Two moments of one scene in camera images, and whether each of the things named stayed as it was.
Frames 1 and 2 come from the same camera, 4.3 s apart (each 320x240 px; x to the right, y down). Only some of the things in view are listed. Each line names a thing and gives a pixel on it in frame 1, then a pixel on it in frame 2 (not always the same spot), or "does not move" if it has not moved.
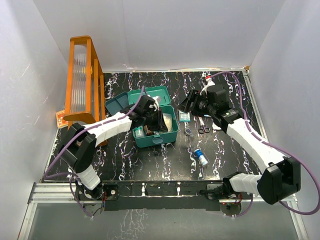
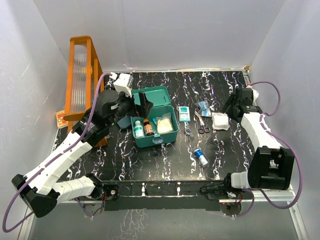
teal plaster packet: (184, 117) does not move
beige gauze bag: (168, 118) does not move
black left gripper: (163, 128) to (145, 105)
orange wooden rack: (86, 104) does not move
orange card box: (60, 122) does not move
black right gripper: (194, 96) to (228, 109)
